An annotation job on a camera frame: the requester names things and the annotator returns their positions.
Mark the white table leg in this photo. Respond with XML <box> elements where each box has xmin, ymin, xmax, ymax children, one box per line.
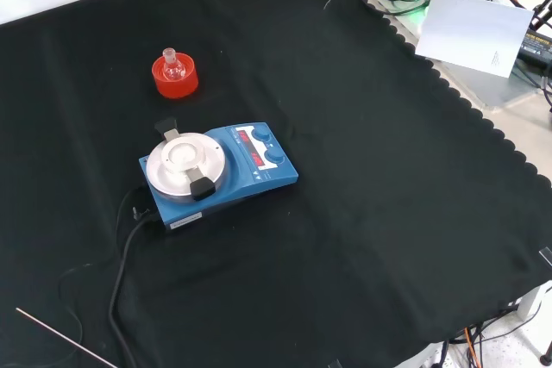
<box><xmin>516</xmin><ymin>284</ymin><xmax>552</xmax><ymax>322</ymax></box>

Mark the pale board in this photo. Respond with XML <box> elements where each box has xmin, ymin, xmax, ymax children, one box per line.
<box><xmin>414</xmin><ymin>0</ymin><xmax>535</xmax><ymax>79</ymax></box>

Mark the thin black cable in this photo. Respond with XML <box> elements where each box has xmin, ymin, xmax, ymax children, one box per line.
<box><xmin>55</xmin><ymin>186</ymin><xmax>146</xmax><ymax>343</ymax></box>

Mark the blue heater with steel plate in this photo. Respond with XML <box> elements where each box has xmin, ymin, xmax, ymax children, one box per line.
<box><xmin>138</xmin><ymin>116</ymin><xmax>299</xmax><ymax>233</ymax></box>

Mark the clear glass round-bottom flask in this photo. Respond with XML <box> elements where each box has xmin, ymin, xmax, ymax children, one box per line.
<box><xmin>161</xmin><ymin>47</ymin><xmax>187</xmax><ymax>83</ymax></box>

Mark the black cloth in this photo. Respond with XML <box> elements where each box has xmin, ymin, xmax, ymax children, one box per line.
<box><xmin>0</xmin><ymin>0</ymin><xmax>552</xmax><ymax>368</ymax></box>

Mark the thick black power cable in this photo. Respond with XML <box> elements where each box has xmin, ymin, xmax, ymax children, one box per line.
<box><xmin>108</xmin><ymin>210</ymin><xmax>163</xmax><ymax>368</ymax></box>

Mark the black power adapter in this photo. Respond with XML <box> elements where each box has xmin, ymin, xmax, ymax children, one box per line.
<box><xmin>516</xmin><ymin>28</ymin><xmax>552</xmax><ymax>68</ymax></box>

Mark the orange cable under bench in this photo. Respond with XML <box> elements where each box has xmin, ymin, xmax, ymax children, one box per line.
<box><xmin>462</xmin><ymin>326</ymin><xmax>480</xmax><ymax>368</ymax></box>

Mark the red flask ring stand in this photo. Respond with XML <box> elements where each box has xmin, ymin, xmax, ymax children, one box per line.
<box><xmin>151</xmin><ymin>52</ymin><xmax>200</xmax><ymax>100</ymax></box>

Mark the thin metal rod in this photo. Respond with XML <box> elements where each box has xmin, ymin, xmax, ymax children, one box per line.
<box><xmin>16</xmin><ymin>307</ymin><xmax>118</xmax><ymax>368</ymax></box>

